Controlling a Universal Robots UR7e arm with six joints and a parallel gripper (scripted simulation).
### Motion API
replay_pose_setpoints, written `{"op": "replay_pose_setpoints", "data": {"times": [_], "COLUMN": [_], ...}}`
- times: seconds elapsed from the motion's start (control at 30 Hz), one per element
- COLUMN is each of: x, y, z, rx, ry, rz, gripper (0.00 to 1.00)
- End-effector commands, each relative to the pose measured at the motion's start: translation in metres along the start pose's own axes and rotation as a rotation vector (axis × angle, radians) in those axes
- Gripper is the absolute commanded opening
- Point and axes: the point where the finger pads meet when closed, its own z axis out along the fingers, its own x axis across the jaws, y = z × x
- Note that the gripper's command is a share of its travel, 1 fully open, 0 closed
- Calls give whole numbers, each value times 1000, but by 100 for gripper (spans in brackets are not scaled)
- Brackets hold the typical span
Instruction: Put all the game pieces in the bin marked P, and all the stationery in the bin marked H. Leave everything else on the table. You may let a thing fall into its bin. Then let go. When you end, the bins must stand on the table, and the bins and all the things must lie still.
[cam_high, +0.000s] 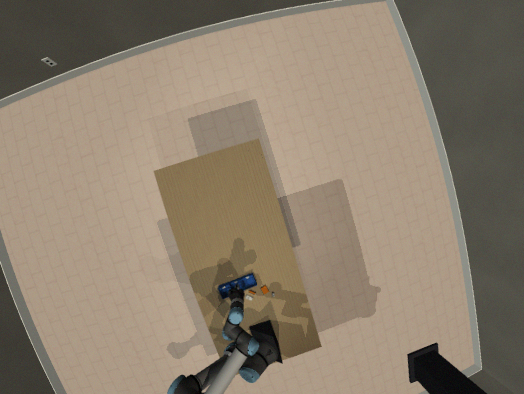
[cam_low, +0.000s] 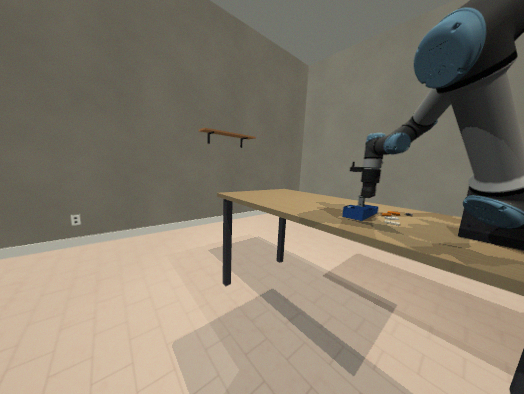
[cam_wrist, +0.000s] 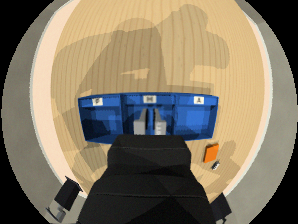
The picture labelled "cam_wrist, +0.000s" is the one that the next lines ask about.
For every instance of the blue rack of bins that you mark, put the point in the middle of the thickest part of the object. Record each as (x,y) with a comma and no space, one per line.
(104,117)

